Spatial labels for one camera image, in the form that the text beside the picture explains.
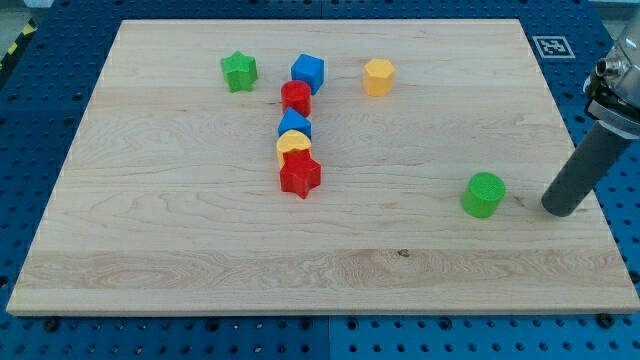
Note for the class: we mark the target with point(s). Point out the green star block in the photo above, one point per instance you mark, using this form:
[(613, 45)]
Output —
[(239, 71)]

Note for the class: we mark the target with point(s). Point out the red star block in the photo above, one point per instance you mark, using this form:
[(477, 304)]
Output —
[(300, 173)]

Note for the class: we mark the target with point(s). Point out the white fiducial marker tag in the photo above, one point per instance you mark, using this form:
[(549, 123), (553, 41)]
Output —
[(553, 47)]

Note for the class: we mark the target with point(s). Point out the blue cube block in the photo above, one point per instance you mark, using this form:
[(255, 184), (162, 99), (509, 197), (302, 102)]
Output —
[(310, 70)]

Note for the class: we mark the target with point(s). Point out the yellow half-round block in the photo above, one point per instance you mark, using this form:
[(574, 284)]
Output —
[(291, 140)]

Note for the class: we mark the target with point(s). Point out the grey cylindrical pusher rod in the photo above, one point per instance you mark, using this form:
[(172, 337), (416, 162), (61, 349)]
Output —
[(595, 155)]

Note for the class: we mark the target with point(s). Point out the red cylinder block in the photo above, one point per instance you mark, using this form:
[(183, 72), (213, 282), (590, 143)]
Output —
[(296, 94)]

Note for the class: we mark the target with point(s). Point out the green cylinder block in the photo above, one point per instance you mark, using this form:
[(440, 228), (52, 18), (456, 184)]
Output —
[(483, 195)]

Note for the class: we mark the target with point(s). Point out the yellow hexagon block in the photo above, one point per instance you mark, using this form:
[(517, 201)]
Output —
[(378, 77)]

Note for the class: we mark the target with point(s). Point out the wooden board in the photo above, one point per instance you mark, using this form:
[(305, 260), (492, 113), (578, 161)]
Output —
[(169, 201)]

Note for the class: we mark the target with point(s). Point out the blue triangle block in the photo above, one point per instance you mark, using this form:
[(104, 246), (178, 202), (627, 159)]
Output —
[(293, 120)]

